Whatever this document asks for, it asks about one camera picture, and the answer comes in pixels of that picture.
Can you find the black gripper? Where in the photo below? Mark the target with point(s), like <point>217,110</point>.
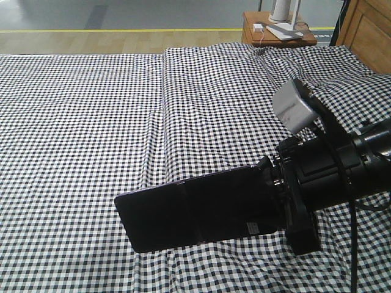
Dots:
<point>310,182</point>

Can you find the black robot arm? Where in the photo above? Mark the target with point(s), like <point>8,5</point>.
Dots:
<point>362,158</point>

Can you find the white desk lamp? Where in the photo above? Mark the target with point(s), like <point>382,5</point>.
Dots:
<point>291,29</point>

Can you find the white charger adapter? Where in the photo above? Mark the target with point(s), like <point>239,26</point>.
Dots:
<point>258,27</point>

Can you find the wooden nightstand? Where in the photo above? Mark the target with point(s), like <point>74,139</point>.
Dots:
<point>266,38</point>

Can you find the white cylindrical appliance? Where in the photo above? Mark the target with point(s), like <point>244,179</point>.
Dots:
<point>279,11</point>

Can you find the wooden headboard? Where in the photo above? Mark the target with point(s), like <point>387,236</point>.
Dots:
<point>366,32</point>

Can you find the black white checkered bedsheet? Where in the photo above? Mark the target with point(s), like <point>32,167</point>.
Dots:
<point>78,130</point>

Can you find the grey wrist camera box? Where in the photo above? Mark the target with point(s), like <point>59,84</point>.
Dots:
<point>291,108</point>

